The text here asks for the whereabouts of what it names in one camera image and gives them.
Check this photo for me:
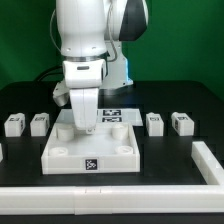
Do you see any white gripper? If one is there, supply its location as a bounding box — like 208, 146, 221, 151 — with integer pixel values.
63, 60, 106, 134

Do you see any white square tabletop tray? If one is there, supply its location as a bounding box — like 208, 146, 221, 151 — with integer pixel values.
41, 123, 140, 175

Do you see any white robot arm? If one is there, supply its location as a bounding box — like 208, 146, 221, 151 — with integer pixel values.
56, 0, 149, 133

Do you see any white marker tag sheet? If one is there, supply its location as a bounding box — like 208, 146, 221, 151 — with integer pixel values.
56, 108, 143, 126

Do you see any white L-shaped obstacle fence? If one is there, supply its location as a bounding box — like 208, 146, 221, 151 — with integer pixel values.
0, 141, 224, 215

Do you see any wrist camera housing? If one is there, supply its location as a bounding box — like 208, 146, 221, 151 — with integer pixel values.
53, 81, 69, 107

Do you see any black cable bundle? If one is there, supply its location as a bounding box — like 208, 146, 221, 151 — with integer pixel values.
34, 65, 65, 82

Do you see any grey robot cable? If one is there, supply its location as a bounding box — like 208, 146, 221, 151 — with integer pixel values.
49, 9, 64, 58

